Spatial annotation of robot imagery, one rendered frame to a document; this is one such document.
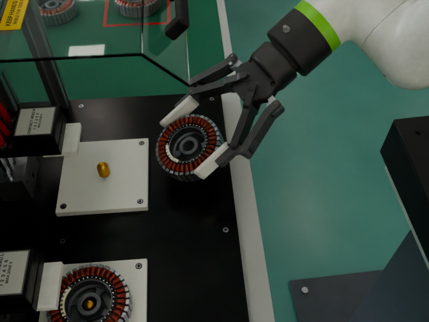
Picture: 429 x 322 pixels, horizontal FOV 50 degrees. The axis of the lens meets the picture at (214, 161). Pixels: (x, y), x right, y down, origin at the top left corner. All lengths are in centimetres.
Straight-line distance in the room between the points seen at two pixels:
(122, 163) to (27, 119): 18
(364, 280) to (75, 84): 108
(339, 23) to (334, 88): 144
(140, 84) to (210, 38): 22
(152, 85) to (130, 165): 24
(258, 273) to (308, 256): 88
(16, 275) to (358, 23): 57
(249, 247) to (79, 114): 42
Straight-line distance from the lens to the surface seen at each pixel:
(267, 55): 72
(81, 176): 83
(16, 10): 70
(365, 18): 73
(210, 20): 118
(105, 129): 91
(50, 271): 64
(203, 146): 77
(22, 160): 83
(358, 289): 160
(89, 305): 69
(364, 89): 219
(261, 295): 74
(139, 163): 83
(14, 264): 61
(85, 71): 107
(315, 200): 174
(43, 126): 73
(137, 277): 72
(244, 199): 82
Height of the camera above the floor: 143
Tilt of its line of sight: 52 degrees down
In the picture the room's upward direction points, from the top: straight up
